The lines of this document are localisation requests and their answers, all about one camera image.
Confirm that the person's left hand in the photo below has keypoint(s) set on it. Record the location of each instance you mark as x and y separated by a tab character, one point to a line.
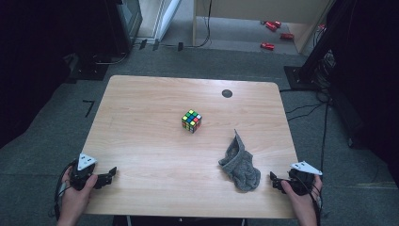
75	197

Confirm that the black flat stand base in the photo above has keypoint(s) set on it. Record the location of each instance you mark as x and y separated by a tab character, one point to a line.
89	69

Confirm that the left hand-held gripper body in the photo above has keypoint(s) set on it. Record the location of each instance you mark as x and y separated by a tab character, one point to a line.
82	175

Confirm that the black metal stand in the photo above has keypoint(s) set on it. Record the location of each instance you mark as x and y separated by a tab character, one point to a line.
309	70

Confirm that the white panel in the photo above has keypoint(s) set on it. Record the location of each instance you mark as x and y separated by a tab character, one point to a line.
167	19

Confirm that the person's right hand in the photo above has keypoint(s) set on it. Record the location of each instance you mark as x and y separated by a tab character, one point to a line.
298	201

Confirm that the multicoloured puzzle cube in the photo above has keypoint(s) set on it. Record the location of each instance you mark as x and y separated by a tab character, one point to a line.
191	121

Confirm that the grey fuzzy cloth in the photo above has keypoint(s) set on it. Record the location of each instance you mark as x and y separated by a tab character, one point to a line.
240	169

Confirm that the dark round table cap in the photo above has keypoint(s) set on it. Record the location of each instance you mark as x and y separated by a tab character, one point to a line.
227	93

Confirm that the dark monitor on stand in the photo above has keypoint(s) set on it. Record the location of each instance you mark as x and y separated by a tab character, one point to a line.
125	25

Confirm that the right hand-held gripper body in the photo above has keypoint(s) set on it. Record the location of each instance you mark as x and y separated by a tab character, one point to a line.
301	180

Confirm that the light wooden shelf frame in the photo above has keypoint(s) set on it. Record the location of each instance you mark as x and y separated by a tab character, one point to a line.
251	8

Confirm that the small red object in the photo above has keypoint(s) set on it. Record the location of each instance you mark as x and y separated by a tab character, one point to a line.
267	46
270	26
277	24
321	27
286	36

